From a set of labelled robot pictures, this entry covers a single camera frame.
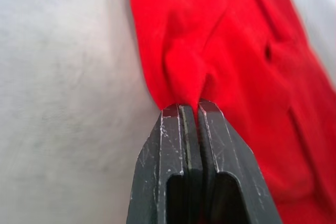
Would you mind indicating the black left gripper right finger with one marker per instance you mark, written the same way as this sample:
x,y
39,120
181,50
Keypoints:
x,y
236,166

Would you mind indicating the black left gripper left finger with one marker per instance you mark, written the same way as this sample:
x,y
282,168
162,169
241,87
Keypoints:
x,y
157,161

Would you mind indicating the red t-shirt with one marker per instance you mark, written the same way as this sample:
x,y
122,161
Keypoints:
x,y
236,51

